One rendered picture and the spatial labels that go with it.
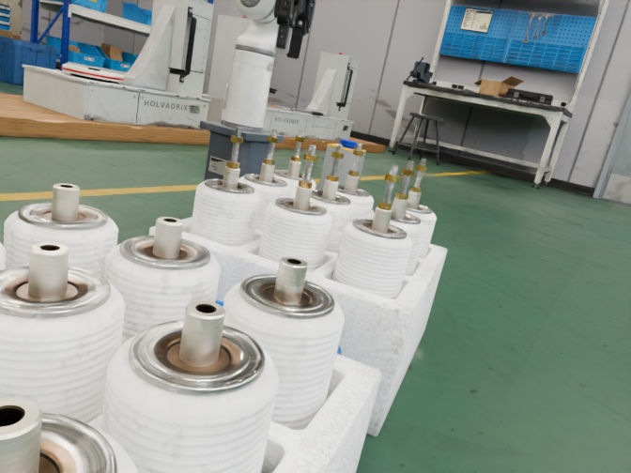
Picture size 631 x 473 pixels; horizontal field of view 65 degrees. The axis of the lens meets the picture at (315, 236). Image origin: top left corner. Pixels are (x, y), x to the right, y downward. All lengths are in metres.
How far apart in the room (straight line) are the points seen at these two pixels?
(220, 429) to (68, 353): 0.11
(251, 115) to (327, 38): 5.90
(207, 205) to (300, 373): 0.41
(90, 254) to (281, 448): 0.25
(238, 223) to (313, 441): 0.43
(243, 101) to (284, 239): 0.56
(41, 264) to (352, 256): 0.40
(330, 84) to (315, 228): 3.91
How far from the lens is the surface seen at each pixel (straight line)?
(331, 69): 4.61
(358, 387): 0.44
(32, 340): 0.33
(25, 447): 0.20
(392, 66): 6.52
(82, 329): 0.33
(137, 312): 0.42
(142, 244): 0.46
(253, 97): 1.17
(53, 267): 0.35
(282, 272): 0.38
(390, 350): 0.64
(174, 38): 3.17
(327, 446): 0.37
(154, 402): 0.27
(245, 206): 0.73
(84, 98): 2.69
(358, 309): 0.63
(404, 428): 0.74
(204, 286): 0.42
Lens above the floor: 0.40
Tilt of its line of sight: 15 degrees down
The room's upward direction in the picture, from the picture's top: 12 degrees clockwise
